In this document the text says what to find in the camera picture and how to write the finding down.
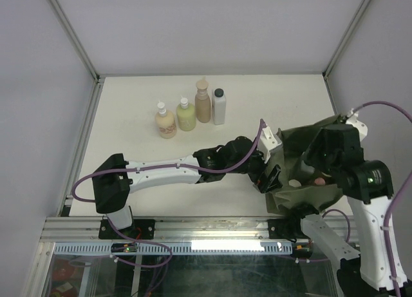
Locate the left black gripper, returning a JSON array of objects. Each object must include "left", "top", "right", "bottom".
[{"left": 225, "top": 146, "right": 282, "bottom": 194}]

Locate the olive green canvas bag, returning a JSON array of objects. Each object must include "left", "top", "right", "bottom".
[{"left": 265, "top": 115, "right": 342, "bottom": 216}]

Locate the amber bottle pink cap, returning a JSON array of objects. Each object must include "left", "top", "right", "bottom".
[{"left": 314, "top": 177, "right": 326, "bottom": 186}]

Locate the white bottle dark cap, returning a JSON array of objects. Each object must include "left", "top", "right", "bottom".
[{"left": 212, "top": 88, "right": 227, "bottom": 125}]

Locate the yellow-green lotion bottle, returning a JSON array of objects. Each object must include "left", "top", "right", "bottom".
[{"left": 176, "top": 97, "right": 196, "bottom": 131}]

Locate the small tan pump bottle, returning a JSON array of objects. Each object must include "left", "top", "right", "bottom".
[{"left": 155, "top": 101, "right": 177, "bottom": 139}]

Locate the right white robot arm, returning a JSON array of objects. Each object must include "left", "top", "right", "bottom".
[{"left": 288, "top": 124, "right": 411, "bottom": 296}]

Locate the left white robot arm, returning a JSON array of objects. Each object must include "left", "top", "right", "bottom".
[{"left": 92, "top": 135, "right": 283, "bottom": 238}]

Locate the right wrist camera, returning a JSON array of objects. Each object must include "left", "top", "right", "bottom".
[{"left": 344, "top": 109, "right": 368, "bottom": 142}]

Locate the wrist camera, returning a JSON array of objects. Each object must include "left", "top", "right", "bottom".
[
  {"left": 344, "top": 109, "right": 368, "bottom": 142},
  {"left": 257, "top": 126, "right": 283, "bottom": 164}
]

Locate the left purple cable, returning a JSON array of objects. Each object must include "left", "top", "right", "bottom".
[{"left": 71, "top": 119, "right": 268, "bottom": 265}]

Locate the purple cable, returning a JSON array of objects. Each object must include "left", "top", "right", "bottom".
[
  {"left": 288, "top": 100, "right": 412, "bottom": 297},
  {"left": 71, "top": 119, "right": 268, "bottom": 265}
]

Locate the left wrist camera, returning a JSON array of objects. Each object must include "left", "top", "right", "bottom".
[{"left": 257, "top": 126, "right": 283, "bottom": 164}]

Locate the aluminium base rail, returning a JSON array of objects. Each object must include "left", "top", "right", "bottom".
[{"left": 41, "top": 215, "right": 355, "bottom": 242}]

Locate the white slotted cable duct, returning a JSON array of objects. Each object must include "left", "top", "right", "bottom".
[{"left": 55, "top": 240, "right": 293, "bottom": 256}]

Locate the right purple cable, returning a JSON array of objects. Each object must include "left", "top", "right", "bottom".
[{"left": 288, "top": 100, "right": 412, "bottom": 297}]

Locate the right aluminium frame post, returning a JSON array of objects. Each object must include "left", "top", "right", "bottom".
[{"left": 323, "top": 0, "right": 373, "bottom": 81}]

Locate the aluminium frame post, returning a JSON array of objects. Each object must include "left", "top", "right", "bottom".
[
  {"left": 323, "top": 0, "right": 373, "bottom": 81},
  {"left": 46, "top": 0, "right": 100, "bottom": 81}
]

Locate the left aluminium frame post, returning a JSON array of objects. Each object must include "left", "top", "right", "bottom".
[{"left": 46, "top": 0, "right": 100, "bottom": 81}]

